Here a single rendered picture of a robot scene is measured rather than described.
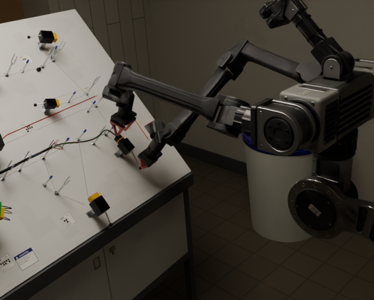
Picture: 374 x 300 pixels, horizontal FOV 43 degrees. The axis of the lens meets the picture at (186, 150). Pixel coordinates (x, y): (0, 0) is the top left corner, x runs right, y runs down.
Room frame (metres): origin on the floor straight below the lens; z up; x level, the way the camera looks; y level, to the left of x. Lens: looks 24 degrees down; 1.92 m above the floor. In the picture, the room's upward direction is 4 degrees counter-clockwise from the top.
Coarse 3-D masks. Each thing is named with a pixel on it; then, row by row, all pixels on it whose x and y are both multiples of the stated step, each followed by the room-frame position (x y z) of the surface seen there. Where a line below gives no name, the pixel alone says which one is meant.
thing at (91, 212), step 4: (100, 196) 1.65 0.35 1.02; (96, 200) 1.63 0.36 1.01; (100, 200) 1.64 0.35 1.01; (104, 200) 1.64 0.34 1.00; (92, 204) 1.63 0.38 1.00; (96, 204) 1.61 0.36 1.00; (100, 204) 1.62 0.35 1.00; (104, 204) 1.63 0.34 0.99; (92, 208) 1.63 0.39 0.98; (96, 208) 1.61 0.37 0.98; (100, 208) 1.61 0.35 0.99; (104, 208) 1.62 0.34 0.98; (108, 208) 1.62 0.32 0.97; (88, 212) 1.67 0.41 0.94; (92, 212) 1.65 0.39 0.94; (96, 212) 1.62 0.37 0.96; (100, 212) 1.60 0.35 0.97; (88, 216) 1.65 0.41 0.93; (108, 220) 1.61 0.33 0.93
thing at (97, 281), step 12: (96, 252) 1.64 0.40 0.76; (84, 264) 1.59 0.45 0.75; (96, 264) 1.64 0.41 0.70; (72, 276) 1.53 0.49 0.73; (84, 276) 1.58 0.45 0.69; (96, 276) 1.62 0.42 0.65; (48, 288) 1.45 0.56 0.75; (60, 288) 1.48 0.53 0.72; (72, 288) 1.52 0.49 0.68; (84, 288) 1.57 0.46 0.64; (96, 288) 1.61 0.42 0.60; (108, 288) 1.66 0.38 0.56
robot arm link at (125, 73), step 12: (120, 72) 1.38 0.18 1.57; (132, 72) 1.38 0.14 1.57; (108, 84) 1.37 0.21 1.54; (120, 84) 1.37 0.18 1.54; (132, 84) 1.36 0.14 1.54; (144, 84) 1.35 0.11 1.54; (156, 84) 1.35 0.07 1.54; (156, 96) 1.34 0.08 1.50; (168, 96) 1.33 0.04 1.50; (180, 96) 1.32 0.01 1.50; (192, 96) 1.32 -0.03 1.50; (204, 96) 1.31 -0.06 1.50; (228, 96) 1.30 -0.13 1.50; (192, 108) 1.30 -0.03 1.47; (204, 108) 1.29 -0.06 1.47; (216, 108) 1.32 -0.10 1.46; (228, 132) 1.24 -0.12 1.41
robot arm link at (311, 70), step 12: (240, 48) 1.88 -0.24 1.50; (252, 48) 1.86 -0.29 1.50; (240, 60) 1.93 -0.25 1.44; (252, 60) 1.85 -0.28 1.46; (264, 60) 1.79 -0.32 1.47; (276, 60) 1.75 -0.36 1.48; (288, 60) 1.72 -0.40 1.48; (288, 72) 1.68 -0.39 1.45; (300, 72) 1.62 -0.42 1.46; (312, 72) 1.59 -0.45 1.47
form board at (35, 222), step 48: (0, 48) 2.09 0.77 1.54; (48, 48) 2.24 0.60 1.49; (96, 48) 2.40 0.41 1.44; (0, 96) 1.90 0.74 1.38; (48, 96) 2.02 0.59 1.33; (96, 96) 2.16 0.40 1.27; (48, 144) 1.83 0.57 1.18; (96, 144) 1.95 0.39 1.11; (144, 144) 2.09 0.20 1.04; (0, 192) 1.57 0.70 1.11; (48, 192) 1.66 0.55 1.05; (144, 192) 1.87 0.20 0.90; (0, 240) 1.43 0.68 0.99; (48, 240) 1.50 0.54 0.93; (0, 288) 1.30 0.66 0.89
